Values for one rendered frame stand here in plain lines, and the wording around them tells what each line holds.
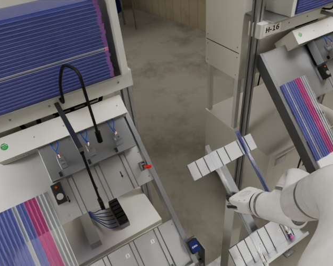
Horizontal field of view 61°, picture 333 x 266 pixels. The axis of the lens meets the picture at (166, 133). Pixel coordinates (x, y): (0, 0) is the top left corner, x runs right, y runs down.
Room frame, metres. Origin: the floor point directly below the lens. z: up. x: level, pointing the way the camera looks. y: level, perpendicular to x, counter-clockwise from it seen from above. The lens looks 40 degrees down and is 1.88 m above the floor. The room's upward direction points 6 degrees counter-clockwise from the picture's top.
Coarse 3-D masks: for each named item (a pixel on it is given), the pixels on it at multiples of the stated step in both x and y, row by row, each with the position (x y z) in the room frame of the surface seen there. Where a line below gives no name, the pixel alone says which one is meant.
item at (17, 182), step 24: (0, 168) 0.76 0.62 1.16; (24, 168) 0.77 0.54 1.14; (96, 168) 0.80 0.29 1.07; (120, 168) 0.81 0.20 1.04; (0, 192) 0.69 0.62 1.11; (24, 192) 0.70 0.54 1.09; (48, 192) 0.71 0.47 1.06; (72, 192) 0.72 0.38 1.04; (120, 192) 0.74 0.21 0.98; (72, 216) 0.65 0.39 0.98
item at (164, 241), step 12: (156, 228) 0.64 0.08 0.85; (168, 228) 0.65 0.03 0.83; (144, 240) 0.60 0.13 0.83; (156, 240) 0.61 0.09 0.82; (168, 240) 0.61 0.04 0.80; (180, 240) 0.61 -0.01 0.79; (120, 252) 0.56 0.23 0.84; (132, 252) 0.56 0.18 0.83; (144, 252) 0.57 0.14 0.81; (156, 252) 0.57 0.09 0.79; (168, 252) 0.57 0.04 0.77; (180, 252) 0.58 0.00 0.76; (96, 264) 0.52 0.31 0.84; (108, 264) 0.52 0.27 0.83; (120, 264) 0.53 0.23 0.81; (132, 264) 0.53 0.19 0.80; (144, 264) 0.53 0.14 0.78; (156, 264) 0.53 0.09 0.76; (168, 264) 0.54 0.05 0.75; (180, 264) 0.54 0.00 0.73
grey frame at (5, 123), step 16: (112, 80) 0.96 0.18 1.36; (128, 80) 0.99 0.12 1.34; (80, 96) 0.91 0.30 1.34; (96, 96) 0.93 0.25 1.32; (128, 96) 1.03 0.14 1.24; (32, 112) 0.83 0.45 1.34; (48, 112) 0.85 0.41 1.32; (128, 112) 1.01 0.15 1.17; (0, 128) 0.78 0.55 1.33; (144, 192) 1.01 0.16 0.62
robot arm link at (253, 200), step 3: (258, 192) 0.55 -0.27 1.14; (261, 192) 0.54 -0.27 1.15; (255, 195) 0.54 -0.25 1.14; (258, 195) 0.53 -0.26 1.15; (252, 198) 0.53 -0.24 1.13; (255, 198) 0.52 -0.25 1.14; (252, 201) 0.52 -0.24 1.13; (255, 201) 0.51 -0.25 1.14; (252, 204) 0.51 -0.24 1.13; (252, 207) 0.51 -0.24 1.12; (252, 210) 0.50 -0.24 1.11; (255, 210) 0.50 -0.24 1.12; (255, 213) 0.49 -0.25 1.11; (258, 216) 0.49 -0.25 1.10
